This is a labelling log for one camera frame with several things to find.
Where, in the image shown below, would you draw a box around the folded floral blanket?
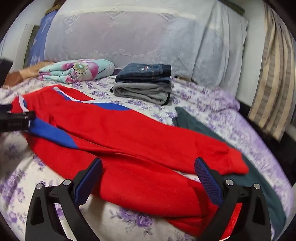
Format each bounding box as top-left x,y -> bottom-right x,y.
38,59 -> 115,83

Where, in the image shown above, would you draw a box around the folded blue jeans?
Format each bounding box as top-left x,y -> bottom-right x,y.
115,63 -> 173,88

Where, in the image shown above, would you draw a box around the red pants with blue panels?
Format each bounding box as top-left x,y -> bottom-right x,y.
10,85 -> 250,240

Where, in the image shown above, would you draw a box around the dark green pants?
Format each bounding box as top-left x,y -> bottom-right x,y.
172,107 -> 287,234

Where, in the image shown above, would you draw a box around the beige striped curtain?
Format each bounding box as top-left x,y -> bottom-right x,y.
247,2 -> 296,142

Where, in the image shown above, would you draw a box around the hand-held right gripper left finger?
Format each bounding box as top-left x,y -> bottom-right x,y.
25,158 -> 103,241

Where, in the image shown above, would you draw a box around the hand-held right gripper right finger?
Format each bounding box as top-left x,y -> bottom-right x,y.
194,157 -> 271,241

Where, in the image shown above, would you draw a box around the folded grey pants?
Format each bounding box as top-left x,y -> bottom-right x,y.
112,82 -> 173,106

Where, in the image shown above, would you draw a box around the blue floral pillow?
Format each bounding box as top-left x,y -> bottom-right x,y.
27,10 -> 58,67

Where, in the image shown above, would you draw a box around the large white covered pillow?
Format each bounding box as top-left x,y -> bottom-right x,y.
44,0 -> 249,87

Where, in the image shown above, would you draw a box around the orange cloth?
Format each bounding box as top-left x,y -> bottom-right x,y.
3,61 -> 55,88

